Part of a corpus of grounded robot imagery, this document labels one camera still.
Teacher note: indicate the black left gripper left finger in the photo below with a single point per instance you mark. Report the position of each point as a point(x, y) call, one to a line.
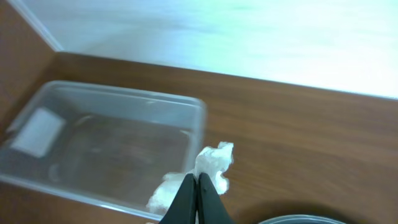
point(183, 209)

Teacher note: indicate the white tissue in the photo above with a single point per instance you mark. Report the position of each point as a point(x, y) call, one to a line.
point(214, 161)

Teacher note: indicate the clear plastic bin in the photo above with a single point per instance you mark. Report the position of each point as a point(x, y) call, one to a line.
point(103, 145)

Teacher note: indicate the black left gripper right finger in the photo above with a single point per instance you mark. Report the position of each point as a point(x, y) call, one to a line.
point(210, 207)

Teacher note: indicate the round black serving tray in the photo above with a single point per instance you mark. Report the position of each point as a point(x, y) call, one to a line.
point(301, 219)

